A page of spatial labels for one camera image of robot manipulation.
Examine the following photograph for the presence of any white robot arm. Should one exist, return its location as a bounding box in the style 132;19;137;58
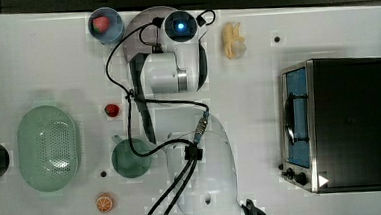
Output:
129;10;267;215

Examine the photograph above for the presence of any green cup with handle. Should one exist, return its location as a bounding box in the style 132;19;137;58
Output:
111;135;152;178

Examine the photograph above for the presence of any orange slice toy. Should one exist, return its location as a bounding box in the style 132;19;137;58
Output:
95;193;114;213

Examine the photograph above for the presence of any strawberry in blue bowl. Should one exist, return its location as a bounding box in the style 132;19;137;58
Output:
92;16;110;34

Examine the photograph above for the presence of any grey round plate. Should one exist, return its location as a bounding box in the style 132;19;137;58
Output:
123;6;175;61

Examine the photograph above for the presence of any small blue bowl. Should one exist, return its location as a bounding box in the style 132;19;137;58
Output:
88;7;125;45

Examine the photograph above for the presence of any green oval colander basket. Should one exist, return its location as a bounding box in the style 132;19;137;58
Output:
17;105;80;193

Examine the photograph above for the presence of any red strawberry on table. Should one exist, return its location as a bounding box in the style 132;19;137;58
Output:
104;103;120;117

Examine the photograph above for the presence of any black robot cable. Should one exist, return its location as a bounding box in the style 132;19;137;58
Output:
102;9;229;215

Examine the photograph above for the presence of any black toaster oven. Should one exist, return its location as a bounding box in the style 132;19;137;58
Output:
278;57;381;194

